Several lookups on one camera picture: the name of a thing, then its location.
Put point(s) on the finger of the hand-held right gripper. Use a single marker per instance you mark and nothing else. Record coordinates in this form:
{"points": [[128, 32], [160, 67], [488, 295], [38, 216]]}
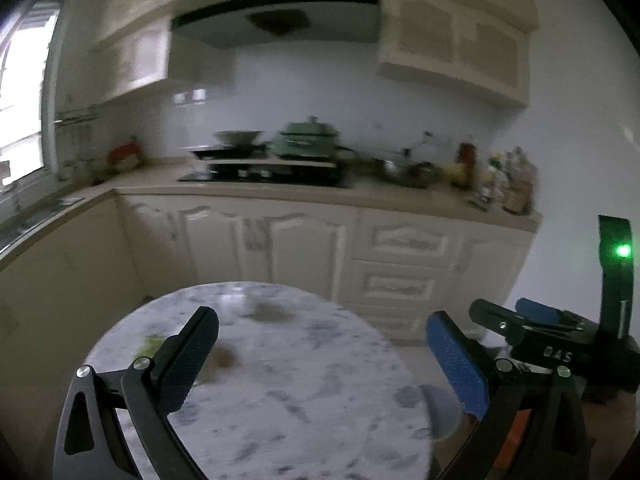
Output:
{"points": [[500, 322], [542, 311]]}

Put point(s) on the green cooking pot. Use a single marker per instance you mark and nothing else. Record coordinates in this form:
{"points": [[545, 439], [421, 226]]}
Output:
{"points": [[305, 140]]}

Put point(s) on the steel kitchen sink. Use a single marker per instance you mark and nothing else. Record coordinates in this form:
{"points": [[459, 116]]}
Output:
{"points": [[35, 222]]}

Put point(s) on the black gas stove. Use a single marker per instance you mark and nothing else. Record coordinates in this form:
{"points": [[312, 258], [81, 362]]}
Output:
{"points": [[265, 172]]}

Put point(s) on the range hood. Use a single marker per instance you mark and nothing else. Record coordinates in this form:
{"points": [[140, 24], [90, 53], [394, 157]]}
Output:
{"points": [[280, 20]]}

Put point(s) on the red round container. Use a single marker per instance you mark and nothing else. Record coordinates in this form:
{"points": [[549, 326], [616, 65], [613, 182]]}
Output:
{"points": [[125, 152]]}

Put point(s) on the round marble table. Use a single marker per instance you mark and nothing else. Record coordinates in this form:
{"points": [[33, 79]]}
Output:
{"points": [[300, 385]]}

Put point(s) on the kitchen window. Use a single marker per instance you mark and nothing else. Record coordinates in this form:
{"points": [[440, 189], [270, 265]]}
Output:
{"points": [[22, 100]]}

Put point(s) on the row of condiment bottles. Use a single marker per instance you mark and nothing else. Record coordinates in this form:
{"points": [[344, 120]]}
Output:
{"points": [[505, 180]]}

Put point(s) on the narrow cream upper cabinet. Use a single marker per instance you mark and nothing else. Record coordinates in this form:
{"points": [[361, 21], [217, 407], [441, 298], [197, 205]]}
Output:
{"points": [[135, 60]]}

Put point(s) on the metal wall rail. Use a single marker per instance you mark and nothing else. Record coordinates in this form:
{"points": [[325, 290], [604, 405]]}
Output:
{"points": [[75, 120]]}

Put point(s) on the metal wok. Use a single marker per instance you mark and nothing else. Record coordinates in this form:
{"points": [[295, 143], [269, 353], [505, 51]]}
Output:
{"points": [[237, 137]]}

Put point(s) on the cream lower kitchen cabinets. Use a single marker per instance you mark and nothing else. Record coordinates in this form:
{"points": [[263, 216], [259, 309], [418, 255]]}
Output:
{"points": [[300, 245]]}

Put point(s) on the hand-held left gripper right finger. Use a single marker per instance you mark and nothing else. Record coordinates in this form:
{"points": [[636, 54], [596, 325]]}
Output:
{"points": [[452, 360]]}

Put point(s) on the wide cream upper cabinet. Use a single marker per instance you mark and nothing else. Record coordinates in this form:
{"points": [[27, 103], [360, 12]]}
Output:
{"points": [[450, 45]]}

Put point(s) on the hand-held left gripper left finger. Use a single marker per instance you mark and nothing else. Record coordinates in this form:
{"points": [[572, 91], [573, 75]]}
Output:
{"points": [[192, 355]]}

